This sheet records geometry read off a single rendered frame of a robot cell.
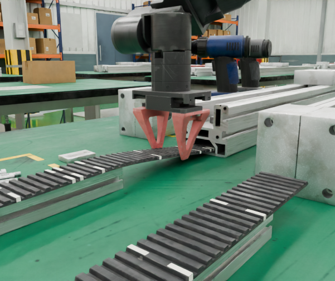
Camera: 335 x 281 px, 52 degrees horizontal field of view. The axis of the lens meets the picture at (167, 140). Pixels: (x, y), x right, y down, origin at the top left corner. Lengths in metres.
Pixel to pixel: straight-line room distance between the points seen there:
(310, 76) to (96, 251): 0.90
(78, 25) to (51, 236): 12.33
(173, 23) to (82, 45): 12.17
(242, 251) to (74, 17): 12.36
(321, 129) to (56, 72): 2.23
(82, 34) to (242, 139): 12.15
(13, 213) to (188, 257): 0.19
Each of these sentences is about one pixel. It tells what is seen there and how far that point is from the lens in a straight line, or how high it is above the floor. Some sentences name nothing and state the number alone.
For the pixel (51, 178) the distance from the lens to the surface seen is 0.38.
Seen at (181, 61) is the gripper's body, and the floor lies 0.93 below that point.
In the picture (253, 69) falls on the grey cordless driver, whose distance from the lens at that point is 1.15.
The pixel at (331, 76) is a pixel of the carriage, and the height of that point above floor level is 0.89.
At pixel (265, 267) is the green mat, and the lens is 0.29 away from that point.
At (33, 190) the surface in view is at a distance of 0.35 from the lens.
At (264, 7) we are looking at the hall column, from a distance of 11.97.
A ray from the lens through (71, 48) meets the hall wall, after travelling 12.39.
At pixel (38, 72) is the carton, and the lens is 2.46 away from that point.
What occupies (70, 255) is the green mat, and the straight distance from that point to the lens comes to 0.30.
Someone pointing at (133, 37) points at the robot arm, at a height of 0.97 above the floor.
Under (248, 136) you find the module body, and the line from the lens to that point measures 0.62.
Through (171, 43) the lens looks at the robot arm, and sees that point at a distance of 0.48.
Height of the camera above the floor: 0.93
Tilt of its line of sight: 13 degrees down
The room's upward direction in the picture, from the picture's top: straight up
